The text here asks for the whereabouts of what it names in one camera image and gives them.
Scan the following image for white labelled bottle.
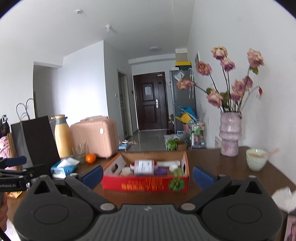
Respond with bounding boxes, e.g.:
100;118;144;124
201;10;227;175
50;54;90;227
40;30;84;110
133;160;158;175

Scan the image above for person's left hand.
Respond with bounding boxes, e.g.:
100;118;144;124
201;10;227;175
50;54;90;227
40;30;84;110
0;195;8;232

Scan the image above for blue tissue pack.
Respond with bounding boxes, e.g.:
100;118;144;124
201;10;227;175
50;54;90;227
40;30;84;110
51;157;80;179

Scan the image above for orange fruit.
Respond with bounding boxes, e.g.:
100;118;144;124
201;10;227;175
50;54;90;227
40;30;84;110
85;154;96;164

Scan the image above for red cardboard box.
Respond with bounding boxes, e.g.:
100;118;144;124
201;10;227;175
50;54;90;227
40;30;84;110
102;151;190;193

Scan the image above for green transparent case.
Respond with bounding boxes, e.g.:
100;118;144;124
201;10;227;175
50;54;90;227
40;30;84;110
173;168;184;177

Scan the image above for clear glass cup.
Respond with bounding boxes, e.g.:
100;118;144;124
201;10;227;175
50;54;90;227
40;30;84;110
72;142;89;164

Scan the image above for black paper bag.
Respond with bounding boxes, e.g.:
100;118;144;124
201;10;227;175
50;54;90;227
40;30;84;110
11;103;60;175

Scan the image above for white tape roll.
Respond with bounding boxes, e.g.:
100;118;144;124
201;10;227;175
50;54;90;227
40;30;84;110
119;167;133;176

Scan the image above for small brown cardboard box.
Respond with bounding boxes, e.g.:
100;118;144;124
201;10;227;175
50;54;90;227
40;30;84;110
176;140;187;151

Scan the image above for purple jar lid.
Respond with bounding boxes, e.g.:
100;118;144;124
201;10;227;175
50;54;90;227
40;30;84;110
154;168;167;176

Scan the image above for pink suitcase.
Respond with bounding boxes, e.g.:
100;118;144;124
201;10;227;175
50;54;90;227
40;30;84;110
70;116;119;159

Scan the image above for white green bowl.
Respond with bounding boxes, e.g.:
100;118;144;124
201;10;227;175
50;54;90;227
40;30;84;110
246;149;268;171

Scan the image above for white storage rack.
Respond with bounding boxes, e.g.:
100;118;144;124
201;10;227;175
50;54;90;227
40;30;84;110
189;122;206;150

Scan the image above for cream thermos bottle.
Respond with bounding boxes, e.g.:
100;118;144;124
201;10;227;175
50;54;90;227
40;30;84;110
51;114;73;159

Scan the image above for pink textured vase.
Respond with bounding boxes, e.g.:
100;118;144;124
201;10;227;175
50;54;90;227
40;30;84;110
219;112;242;157

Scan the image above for red white lint brush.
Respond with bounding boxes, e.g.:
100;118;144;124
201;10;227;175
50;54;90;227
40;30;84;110
130;161;181;170

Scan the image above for crumpled white tissue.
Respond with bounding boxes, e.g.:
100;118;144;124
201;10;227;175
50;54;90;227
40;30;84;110
271;187;296;213

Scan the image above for dried pink flowers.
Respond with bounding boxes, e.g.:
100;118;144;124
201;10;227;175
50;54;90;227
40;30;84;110
177;46;264;114

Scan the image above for grey refrigerator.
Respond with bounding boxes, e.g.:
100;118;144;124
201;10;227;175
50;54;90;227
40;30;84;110
169;68;197;134

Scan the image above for dark brown door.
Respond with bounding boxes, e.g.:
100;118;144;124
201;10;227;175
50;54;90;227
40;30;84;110
133;72;168;131

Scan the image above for white board against wall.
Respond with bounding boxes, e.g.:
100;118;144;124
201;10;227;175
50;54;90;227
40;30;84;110
215;136;222;149

